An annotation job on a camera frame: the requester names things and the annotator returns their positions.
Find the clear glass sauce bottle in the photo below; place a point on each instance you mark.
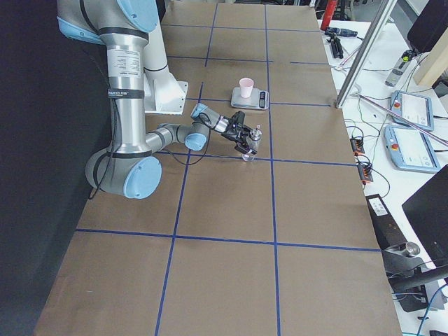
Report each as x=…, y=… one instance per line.
x=253, y=141

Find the clear plastic water bottle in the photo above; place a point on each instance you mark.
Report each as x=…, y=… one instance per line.
x=400, y=67

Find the black computer monitor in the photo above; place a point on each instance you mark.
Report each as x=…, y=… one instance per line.
x=426, y=211

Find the upper teach pendant tablet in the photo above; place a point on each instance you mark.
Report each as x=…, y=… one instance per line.
x=414, y=108

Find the teach pendant tablet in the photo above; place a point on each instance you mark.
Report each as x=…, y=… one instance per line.
x=410, y=150
x=414, y=108

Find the pink plastic cup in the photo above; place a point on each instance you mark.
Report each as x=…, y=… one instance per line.
x=246, y=87

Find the lower teach pendant tablet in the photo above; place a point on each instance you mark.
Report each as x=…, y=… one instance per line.
x=410, y=150

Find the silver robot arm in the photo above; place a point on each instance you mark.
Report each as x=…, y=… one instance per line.
x=139, y=82

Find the black box with label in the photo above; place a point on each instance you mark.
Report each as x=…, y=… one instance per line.
x=385, y=227

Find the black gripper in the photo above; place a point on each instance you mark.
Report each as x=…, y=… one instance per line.
x=231, y=133

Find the silver digital kitchen scale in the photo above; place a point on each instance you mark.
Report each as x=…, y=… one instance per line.
x=259, y=99

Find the red metal bottle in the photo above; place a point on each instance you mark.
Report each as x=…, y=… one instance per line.
x=328, y=14

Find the black folded tripod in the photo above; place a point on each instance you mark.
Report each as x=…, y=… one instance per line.
x=335, y=46

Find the aluminium frame post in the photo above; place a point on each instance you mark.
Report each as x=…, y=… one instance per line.
x=371, y=36

